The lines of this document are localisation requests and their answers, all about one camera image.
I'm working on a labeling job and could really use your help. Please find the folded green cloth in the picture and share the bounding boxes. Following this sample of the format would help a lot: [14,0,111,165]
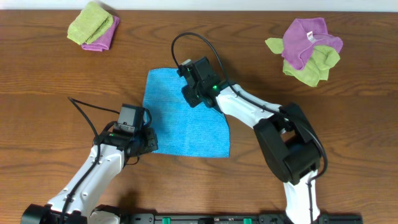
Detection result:
[67,1,114,45]

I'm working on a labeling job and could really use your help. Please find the blue microfiber cloth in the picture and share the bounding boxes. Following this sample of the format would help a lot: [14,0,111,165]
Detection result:
[143,68,230,158]

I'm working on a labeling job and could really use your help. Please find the crumpled green cloth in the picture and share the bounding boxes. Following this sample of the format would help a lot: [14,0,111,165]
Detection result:
[265,38,340,87]

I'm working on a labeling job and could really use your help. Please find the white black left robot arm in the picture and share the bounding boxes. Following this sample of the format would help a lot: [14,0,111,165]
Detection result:
[21,126,158,223]

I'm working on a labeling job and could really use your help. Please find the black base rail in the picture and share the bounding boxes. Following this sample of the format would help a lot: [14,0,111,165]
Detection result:
[126,213,363,224]

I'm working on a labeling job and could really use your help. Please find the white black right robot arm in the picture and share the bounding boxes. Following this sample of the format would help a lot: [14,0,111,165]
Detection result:
[178,64,327,223]

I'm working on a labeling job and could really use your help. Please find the crumpled purple cloth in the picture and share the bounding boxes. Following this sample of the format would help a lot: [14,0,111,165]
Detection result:
[282,17,343,70]

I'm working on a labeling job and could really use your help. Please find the folded purple cloth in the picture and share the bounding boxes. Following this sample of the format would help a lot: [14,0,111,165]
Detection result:
[81,16,120,52]

